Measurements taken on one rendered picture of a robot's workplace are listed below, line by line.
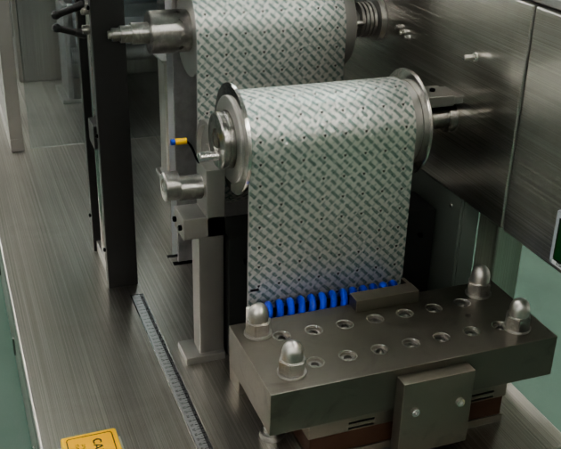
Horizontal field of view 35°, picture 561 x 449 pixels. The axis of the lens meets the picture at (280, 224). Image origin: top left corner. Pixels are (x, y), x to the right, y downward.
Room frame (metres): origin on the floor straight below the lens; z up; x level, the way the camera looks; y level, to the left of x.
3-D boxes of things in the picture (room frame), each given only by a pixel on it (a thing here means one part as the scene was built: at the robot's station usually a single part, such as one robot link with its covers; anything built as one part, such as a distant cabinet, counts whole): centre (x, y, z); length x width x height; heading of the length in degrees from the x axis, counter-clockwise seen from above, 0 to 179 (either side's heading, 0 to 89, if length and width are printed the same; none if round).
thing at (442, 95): (1.21, -0.21, 1.28); 0.06 x 0.05 x 0.02; 111
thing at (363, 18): (1.44, -0.12, 1.34); 0.07 x 0.07 x 0.07; 21
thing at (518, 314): (1.01, -0.32, 1.05); 0.04 x 0.04 x 0.04
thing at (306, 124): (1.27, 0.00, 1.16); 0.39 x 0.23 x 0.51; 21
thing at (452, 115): (1.20, -0.21, 1.25); 0.07 x 0.04 x 0.04; 111
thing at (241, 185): (1.10, 0.07, 1.25); 0.15 x 0.01 x 0.15; 21
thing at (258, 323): (0.97, 0.03, 1.05); 0.04 x 0.04 x 0.04
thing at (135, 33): (1.30, 0.23, 1.34); 0.06 x 0.03 x 0.03; 111
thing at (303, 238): (1.08, -0.07, 1.11); 0.23 x 0.01 x 0.18; 111
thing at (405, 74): (1.19, -0.17, 1.25); 0.15 x 0.01 x 0.15; 21
